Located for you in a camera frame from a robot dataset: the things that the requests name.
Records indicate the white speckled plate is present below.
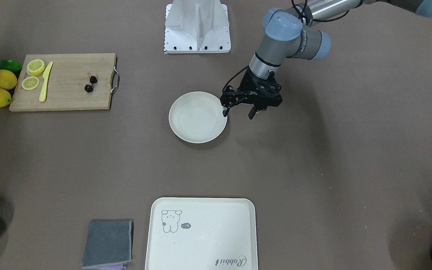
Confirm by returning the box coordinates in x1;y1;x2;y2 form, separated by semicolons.
168;91;228;144

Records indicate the green lime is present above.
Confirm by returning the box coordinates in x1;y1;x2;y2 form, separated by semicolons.
0;58;22;73

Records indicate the grey folded cloth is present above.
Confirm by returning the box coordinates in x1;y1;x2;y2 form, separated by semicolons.
82;219;133;270

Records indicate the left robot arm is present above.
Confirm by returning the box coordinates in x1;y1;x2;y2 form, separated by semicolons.
219;0;374;119

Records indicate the cream rectangular tray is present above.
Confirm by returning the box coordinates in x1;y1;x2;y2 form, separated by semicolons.
145;198;258;270

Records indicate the lemon slice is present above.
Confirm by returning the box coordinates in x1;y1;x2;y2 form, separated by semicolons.
21;76;41;91
26;59;46;77

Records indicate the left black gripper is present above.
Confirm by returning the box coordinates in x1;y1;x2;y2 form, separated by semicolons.
220;69;283;120

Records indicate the dark red cherry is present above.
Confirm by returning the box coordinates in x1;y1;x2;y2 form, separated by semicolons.
84;84;94;93
87;72;98;84

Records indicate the wooden cutting board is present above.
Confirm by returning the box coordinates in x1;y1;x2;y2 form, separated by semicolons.
9;53;119;112

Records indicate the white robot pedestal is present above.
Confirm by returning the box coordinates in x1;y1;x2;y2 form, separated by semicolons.
163;0;231;54

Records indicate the yellow plastic knife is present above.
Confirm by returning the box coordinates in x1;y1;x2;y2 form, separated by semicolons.
38;61;54;102

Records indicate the yellow lemon near lime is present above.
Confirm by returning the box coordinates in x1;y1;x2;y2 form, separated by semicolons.
0;69;18;90

